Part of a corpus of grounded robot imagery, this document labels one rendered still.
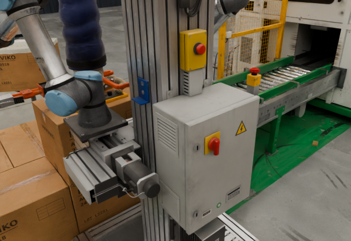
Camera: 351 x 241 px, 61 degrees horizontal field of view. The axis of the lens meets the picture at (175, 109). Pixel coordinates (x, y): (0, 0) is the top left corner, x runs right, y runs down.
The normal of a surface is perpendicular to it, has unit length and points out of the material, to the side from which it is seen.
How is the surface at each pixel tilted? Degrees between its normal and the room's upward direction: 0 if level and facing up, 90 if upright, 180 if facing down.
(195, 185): 90
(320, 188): 0
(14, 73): 90
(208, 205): 88
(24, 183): 0
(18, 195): 0
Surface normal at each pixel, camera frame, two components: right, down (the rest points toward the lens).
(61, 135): 0.65, 0.32
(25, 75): 0.15, 0.43
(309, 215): -0.02, -0.90
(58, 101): -0.33, 0.53
